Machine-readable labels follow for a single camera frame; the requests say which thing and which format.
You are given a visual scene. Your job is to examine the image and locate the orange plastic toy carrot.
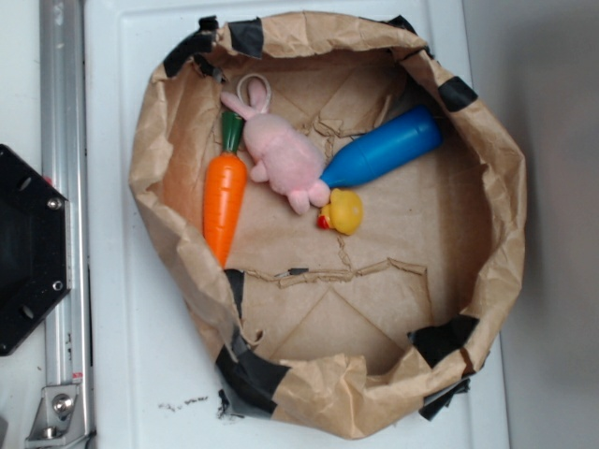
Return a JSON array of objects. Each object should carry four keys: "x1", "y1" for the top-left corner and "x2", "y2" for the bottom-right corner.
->
[{"x1": 203, "y1": 111, "x2": 247, "y2": 268}]

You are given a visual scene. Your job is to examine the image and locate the pink plush bunny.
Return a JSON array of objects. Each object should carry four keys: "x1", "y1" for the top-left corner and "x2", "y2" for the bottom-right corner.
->
[{"x1": 221, "y1": 74, "x2": 330, "y2": 215}]

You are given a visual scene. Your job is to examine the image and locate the blue plastic bottle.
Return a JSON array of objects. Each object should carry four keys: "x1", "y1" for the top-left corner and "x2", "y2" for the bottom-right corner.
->
[{"x1": 320, "y1": 106, "x2": 443, "y2": 189}]

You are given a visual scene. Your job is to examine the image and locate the yellow rubber duck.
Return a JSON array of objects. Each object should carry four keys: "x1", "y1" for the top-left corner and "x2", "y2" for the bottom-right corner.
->
[{"x1": 316, "y1": 188, "x2": 363, "y2": 236}]

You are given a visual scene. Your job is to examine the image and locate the metal corner bracket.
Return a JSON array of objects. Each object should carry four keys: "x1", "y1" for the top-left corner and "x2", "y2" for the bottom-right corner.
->
[{"x1": 24, "y1": 384, "x2": 85, "y2": 448}]

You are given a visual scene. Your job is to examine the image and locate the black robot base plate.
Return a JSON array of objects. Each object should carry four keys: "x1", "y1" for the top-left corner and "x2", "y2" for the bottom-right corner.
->
[{"x1": 1, "y1": 145, "x2": 70, "y2": 356}]

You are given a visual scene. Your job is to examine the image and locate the aluminium extrusion rail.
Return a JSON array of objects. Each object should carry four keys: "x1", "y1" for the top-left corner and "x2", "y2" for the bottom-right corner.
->
[{"x1": 39, "y1": 1, "x2": 95, "y2": 448}]

